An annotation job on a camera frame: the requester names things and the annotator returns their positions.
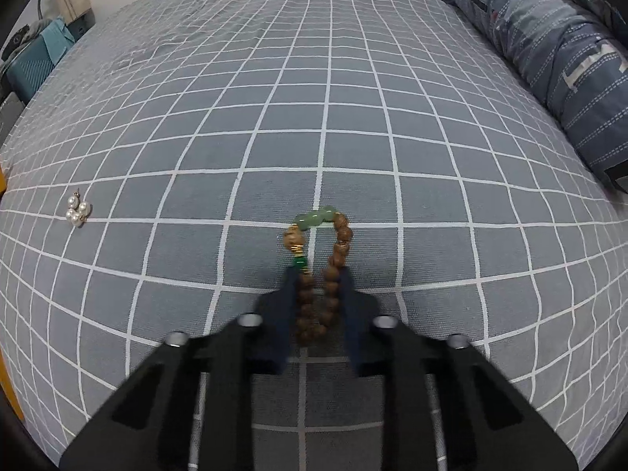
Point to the teal suitcase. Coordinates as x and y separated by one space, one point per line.
34 64

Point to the folded blue printed quilt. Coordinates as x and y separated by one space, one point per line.
535 34

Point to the grey checked bed sheet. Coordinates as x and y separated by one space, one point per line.
314 108

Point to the white pearl earrings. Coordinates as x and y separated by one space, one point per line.
77 211

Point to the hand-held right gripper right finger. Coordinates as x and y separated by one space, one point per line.
360 333

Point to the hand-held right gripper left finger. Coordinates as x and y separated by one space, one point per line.
272 338

